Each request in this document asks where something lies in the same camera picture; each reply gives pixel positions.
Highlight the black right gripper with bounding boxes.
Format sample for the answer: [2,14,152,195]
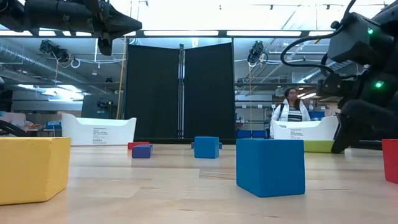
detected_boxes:
[330,70,398,154]

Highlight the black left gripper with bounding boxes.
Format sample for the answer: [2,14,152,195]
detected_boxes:
[24,0,142,57]

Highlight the lime green long block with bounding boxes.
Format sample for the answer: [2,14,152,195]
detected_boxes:
[303,139,336,154]

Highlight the red wooden cube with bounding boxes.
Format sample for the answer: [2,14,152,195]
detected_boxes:
[381,139,398,185]

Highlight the blue wooden cube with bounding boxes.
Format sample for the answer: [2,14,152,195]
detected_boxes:
[194,136,220,159]
[236,138,306,198]

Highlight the blue long wooden block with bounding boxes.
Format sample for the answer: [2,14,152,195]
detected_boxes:
[190,142,223,150]

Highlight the red long wooden block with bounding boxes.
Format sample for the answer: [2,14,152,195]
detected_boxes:
[127,141,150,151]

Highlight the indigo long wooden block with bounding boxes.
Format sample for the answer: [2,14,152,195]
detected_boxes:
[131,144,154,159]

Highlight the yellow wooden cube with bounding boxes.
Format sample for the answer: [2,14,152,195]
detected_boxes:
[0,136,72,206]

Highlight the white plastic bin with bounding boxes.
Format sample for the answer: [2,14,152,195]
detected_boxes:
[269,116,340,141]
[61,113,137,146]

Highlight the blue storage crate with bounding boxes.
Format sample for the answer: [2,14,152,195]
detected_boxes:
[309,110,326,121]

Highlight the person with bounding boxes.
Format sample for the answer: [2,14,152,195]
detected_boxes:
[269,87,312,123]

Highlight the black ceiling-mounted device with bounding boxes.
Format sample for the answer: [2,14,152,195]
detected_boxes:
[39,39,71,63]
[247,40,269,65]

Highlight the black folding partition screen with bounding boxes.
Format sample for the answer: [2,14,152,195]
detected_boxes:
[124,42,236,141]

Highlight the yellow cable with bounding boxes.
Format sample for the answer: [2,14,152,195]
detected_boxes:
[115,37,127,120]

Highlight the silver ventilation duct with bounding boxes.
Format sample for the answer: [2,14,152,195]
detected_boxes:
[0,42,103,94]
[300,60,354,84]

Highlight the thin hanging cord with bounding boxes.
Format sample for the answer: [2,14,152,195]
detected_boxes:
[248,62,253,131]

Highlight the black camera cable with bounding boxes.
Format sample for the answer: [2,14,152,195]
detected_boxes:
[279,0,358,77]

